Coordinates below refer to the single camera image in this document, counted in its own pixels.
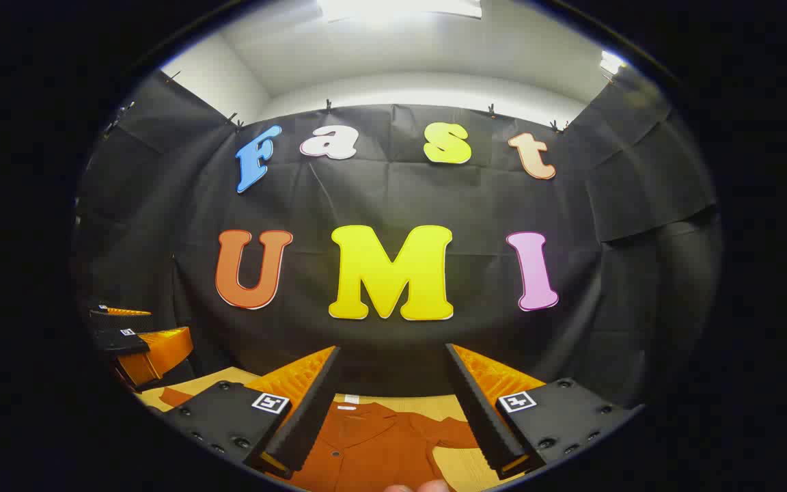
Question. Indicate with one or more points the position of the ceiling light panel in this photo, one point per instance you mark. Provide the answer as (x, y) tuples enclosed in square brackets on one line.
[(400, 7), (612, 63)]

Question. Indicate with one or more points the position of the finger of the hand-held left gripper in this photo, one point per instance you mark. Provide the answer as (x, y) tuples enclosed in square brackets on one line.
[(120, 321), (161, 352)]

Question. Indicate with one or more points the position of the black backdrop cloth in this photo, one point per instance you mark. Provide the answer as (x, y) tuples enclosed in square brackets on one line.
[(475, 205)]

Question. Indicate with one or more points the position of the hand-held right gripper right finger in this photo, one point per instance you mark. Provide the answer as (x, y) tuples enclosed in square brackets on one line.
[(479, 410)]

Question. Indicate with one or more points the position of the orange jacket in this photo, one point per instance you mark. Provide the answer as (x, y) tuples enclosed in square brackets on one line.
[(373, 444)]

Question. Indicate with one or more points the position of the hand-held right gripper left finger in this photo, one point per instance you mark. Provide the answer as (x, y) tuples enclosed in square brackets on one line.
[(311, 410)]

